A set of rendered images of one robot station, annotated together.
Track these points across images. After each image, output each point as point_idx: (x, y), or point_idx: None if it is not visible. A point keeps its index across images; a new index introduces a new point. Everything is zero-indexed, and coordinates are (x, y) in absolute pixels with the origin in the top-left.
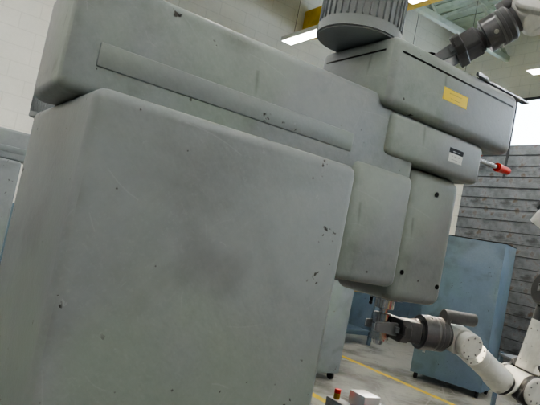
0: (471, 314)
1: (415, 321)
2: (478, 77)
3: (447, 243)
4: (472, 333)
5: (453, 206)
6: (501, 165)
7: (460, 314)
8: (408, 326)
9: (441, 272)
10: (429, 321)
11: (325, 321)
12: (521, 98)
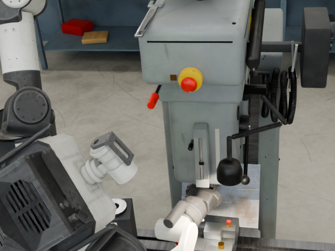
0: (168, 215)
1: (193, 195)
2: (156, 4)
3: (171, 140)
4: (160, 219)
5: (169, 113)
6: (150, 95)
7: (172, 209)
8: (187, 188)
9: (173, 159)
10: (185, 198)
11: (163, 119)
12: (137, 29)
